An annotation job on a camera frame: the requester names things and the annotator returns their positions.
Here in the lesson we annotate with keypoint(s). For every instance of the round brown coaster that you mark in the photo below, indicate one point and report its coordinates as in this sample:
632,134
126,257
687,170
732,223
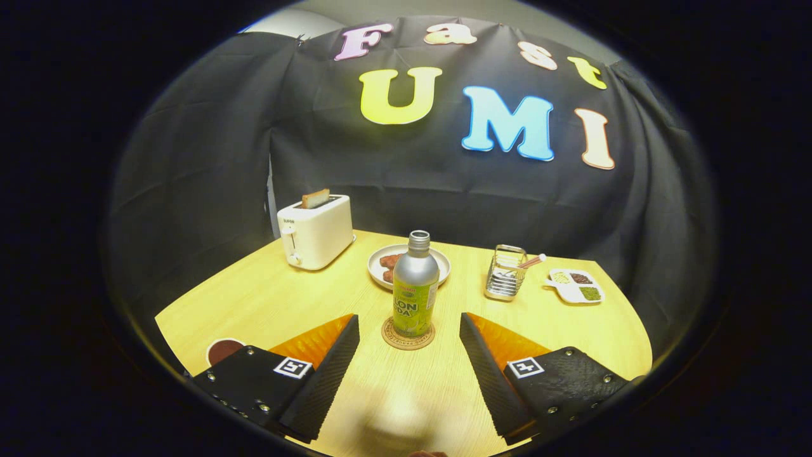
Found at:
388,336

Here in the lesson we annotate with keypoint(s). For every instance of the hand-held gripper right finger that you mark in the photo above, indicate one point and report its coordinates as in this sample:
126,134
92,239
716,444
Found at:
495,381

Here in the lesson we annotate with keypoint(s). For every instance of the silver bottle with green label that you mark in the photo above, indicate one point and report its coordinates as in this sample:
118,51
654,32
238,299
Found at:
415,279

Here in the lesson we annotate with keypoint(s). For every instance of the wooden table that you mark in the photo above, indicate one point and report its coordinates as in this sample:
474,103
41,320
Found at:
558,343

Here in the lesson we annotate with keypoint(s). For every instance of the pink striped straw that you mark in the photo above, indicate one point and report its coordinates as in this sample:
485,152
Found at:
534,260

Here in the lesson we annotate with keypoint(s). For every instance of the white divided dish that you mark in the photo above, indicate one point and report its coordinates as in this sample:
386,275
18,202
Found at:
574,287

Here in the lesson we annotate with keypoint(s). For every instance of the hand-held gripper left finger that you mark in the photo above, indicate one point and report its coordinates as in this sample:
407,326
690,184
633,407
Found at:
323,381

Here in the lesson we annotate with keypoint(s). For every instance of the white toaster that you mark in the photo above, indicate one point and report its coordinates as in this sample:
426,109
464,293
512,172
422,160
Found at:
320,235

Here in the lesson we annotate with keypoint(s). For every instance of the round white plate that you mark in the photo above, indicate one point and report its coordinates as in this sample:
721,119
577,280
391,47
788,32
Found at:
379,273

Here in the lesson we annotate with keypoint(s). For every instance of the brown food piece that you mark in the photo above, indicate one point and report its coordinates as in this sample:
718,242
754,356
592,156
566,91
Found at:
387,276
388,260

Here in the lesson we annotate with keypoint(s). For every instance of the toast slice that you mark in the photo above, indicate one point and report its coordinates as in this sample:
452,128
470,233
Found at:
315,198

